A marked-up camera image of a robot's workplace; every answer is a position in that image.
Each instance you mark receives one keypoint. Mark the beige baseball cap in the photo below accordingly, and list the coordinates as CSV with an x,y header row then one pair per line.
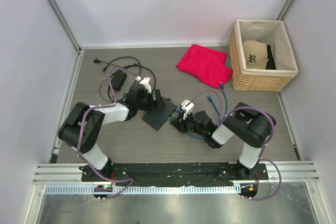
x,y
255,54

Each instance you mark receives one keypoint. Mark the black power adapter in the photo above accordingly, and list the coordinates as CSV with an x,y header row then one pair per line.
x,y
117,79

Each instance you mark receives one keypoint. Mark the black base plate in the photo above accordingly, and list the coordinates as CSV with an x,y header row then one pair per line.
x,y
183,174

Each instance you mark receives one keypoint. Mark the red cloth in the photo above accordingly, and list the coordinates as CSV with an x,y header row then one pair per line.
x,y
207,65

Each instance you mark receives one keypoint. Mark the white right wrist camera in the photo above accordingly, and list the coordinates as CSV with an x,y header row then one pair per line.
x,y
186,108

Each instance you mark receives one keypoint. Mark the wicker basket with liner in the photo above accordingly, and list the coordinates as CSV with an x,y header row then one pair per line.
x,y
269,32

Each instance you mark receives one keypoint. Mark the black network switch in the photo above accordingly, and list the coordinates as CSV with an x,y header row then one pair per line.
x,y
155,119

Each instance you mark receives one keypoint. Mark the black item in basket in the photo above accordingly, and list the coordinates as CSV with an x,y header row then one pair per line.
x,y
270,63

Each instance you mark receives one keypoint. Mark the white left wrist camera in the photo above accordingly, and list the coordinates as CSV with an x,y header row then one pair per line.
x,y
145,82

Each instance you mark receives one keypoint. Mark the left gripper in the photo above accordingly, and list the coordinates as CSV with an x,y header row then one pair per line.
x,y
159,103

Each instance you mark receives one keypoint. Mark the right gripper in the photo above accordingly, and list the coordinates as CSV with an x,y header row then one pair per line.
x,y
180,124

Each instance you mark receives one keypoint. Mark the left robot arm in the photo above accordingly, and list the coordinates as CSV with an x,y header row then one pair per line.
x,y
82,126

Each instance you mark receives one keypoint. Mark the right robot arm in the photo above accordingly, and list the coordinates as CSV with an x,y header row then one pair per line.
x,y
252,125

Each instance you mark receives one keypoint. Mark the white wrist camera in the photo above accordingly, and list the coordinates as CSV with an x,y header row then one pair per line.
x,y
145,82
186,108

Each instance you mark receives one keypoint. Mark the white slotted cable duct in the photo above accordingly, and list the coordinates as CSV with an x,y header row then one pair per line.
x,y
106,190

